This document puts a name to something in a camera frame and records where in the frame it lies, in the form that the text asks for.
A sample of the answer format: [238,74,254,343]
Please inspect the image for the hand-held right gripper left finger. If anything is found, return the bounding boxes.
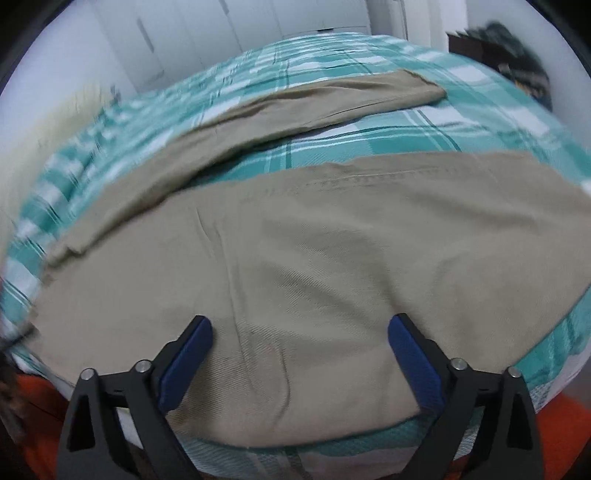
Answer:
[55,315,214,480]

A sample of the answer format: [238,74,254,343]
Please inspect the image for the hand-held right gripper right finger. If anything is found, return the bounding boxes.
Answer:
[388,313,546,480]

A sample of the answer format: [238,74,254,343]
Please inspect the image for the khaki pants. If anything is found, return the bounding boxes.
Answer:
[32,69,591,448]

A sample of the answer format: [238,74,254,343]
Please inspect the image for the orange cloth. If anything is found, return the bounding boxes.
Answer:
[9,374,575,480]

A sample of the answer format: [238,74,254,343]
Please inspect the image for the green plaid bed blanket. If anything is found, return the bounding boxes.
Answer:
[0,32,591,480]

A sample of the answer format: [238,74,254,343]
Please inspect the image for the beige pillow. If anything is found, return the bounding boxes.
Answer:
[0,88,116,241]

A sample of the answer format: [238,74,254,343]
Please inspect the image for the dark cluttered shelf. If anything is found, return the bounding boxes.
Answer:
[445,21,555,112]

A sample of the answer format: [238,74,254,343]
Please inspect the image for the white wardrobe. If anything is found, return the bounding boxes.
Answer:
[92,0,375,93]

